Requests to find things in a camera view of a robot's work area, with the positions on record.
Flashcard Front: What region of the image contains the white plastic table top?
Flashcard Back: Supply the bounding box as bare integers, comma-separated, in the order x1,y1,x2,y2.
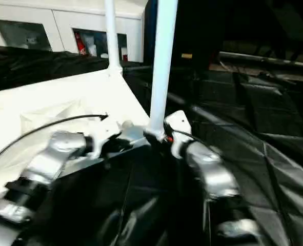
0,68,162,206

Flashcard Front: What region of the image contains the black mat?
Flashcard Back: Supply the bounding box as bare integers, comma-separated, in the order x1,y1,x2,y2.
0,45,303,246

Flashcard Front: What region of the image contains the white cabinet with glass doors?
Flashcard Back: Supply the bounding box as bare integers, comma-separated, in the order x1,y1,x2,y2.
0,0,148,62

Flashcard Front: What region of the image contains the grey metal rail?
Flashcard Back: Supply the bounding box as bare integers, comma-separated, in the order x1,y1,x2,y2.
219,51,303,70

